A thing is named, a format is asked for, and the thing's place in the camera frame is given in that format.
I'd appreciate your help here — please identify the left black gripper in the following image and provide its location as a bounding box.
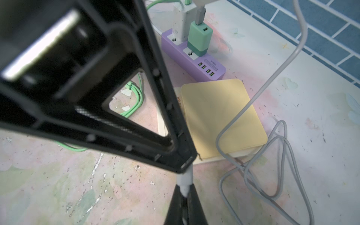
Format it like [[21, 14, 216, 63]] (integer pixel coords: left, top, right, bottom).
[[1, 1, 146, 146]]

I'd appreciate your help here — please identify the yellow electronic scale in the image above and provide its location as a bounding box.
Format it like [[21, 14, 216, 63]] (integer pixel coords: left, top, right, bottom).
[[174, 79, 268, 164]]

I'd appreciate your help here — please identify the purple power strip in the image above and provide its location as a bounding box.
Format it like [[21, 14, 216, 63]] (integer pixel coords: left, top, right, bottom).
[[161, 29, 227, 82]]

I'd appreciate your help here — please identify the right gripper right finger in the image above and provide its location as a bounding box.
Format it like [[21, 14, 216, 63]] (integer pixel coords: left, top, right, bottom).
[[187, 184, 208, 225]]

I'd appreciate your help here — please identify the white charger adapter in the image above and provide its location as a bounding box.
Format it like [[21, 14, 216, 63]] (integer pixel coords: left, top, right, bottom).
[[172, 1, 197, 44]]

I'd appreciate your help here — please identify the green charging cable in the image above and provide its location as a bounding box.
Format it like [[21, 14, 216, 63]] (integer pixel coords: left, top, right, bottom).
[[56, 0, 193, 152]]

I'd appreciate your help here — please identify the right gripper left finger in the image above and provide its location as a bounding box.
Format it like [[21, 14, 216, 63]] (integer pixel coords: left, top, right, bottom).
[[164, 185, 184, 225]]

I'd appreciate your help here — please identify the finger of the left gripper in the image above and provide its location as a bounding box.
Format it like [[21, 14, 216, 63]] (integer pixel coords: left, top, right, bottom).
[[76, 1, 197, 173]]

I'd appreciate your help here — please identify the green charger adapter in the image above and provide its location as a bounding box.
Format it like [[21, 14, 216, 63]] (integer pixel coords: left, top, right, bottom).
[[187, 21, 213, 57]]

